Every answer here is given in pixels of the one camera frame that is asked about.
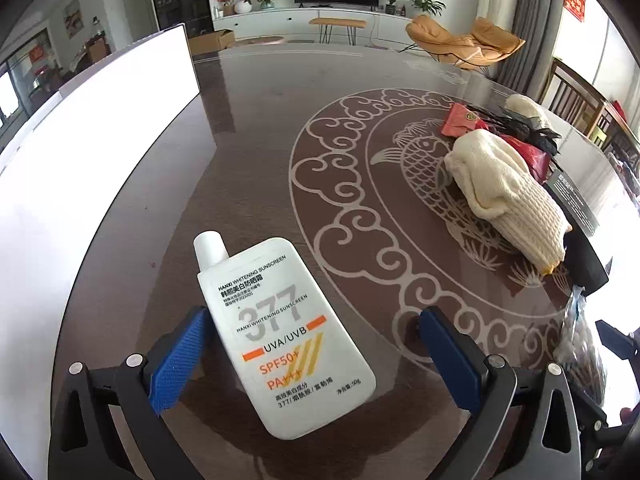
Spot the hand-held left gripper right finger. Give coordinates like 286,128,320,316
419,306,583,480

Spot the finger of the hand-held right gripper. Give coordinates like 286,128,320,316
595,320,640,361

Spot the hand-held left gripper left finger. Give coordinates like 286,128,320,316
47,305,213,480

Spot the clear bag of cotton swabs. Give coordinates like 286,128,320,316
555,285,608,411

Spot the white sunscreen bottle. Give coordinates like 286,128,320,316
193,231,377,440

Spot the black cardboard box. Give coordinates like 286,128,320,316
542,170,613,296

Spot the glossy red pouch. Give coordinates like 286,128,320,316
500,134,553,183

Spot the wooden chair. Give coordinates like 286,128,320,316
540,57,608,128
590,102,640,161

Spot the black feather hair clip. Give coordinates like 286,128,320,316
467,105,563,158

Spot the red pouch with gold emblem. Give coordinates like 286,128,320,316
441,103,488,139

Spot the orange lounge chair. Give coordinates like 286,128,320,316
405,14,526,72

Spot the brown cardboard box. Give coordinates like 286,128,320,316
188,29,236,55

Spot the grey curtain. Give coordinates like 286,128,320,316
500,0,568,91

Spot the white television cabinet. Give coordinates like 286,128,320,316
212,5,426,43

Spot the orange bench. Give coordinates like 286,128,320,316
309,17,367,45

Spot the large leafy potted plant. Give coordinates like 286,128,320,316
404,0,446,17

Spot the framed painting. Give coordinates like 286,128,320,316
63,0,83,38

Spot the white door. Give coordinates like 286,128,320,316
117,0,158,36

